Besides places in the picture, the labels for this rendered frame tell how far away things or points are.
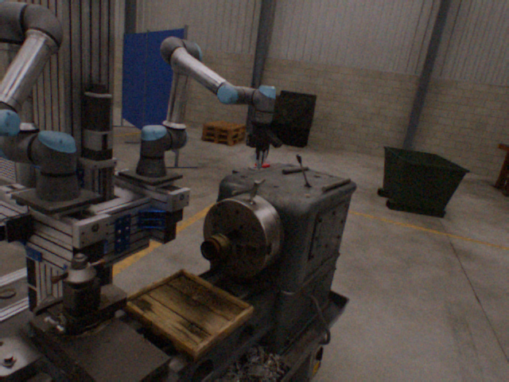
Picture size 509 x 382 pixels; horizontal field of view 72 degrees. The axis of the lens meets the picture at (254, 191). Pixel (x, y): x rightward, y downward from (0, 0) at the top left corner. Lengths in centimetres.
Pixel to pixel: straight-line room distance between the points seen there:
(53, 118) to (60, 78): 17
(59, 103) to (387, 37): 1042
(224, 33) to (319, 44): 311
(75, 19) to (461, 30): 1070
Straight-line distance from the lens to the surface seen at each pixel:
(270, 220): 132
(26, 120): 150
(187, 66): 162
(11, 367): 116
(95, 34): 171
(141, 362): 102
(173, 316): 129
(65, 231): 143
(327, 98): 1137
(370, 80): 1129
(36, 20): 140
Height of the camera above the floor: 167
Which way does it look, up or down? 17 degrees down
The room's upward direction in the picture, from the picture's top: 8 degrees clockwise
